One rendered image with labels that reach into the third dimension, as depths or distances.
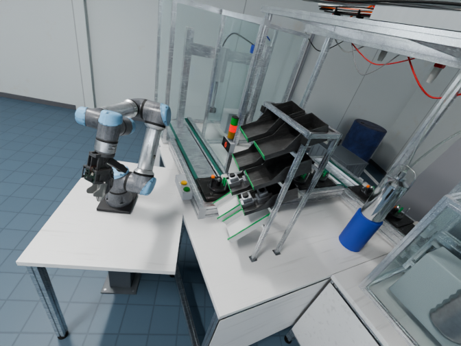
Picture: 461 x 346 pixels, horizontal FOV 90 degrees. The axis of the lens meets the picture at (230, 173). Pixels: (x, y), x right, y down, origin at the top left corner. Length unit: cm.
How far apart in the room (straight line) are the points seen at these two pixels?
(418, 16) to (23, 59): 501
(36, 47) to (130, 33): 148
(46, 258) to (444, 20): 195
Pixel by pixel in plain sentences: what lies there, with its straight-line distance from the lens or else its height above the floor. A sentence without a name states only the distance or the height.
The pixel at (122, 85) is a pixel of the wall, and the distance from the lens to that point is 465.
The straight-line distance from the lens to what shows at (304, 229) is 175.
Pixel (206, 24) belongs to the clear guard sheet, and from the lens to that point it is 260.
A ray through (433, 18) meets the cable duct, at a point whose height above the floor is 213.
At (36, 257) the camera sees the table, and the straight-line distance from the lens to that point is 144.
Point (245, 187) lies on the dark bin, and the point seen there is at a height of 124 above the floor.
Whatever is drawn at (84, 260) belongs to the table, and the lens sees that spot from 137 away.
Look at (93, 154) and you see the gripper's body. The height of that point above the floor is 144.
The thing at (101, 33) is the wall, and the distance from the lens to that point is 458.
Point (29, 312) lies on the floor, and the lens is 231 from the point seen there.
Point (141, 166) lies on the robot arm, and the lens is 139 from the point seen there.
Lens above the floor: 195
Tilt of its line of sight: 33 degrees down
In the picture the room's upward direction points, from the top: 15 degrees clockwise
